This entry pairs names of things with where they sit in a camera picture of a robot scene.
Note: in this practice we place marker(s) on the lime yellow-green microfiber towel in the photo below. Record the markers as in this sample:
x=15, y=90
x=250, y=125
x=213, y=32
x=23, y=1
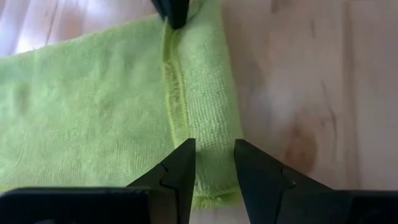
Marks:
x=93, y=102

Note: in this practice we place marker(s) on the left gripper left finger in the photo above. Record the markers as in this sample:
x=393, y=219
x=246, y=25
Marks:
x=109, y=205

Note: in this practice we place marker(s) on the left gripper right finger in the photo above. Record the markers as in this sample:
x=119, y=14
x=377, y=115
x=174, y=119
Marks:
x=295, y=203

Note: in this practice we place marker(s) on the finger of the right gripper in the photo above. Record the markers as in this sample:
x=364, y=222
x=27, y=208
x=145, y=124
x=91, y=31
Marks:
x=174, y=12

